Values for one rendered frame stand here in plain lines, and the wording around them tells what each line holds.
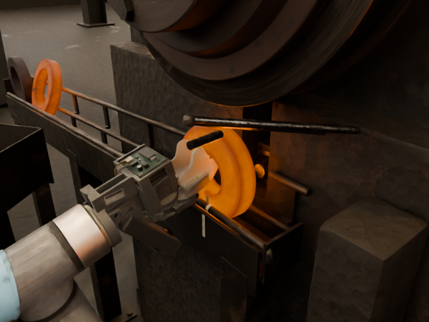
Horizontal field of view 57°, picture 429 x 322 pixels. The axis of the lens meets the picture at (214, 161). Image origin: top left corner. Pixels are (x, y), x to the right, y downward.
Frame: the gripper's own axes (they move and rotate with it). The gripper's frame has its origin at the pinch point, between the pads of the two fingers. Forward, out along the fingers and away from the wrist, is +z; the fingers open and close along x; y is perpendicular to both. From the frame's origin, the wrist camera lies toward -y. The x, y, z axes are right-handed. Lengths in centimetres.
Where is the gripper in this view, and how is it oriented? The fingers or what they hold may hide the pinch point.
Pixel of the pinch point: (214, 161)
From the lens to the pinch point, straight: 62.2
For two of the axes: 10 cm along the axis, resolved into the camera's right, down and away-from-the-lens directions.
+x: -6.4, -3.5, 6.9
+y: -2.0, -7.9, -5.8
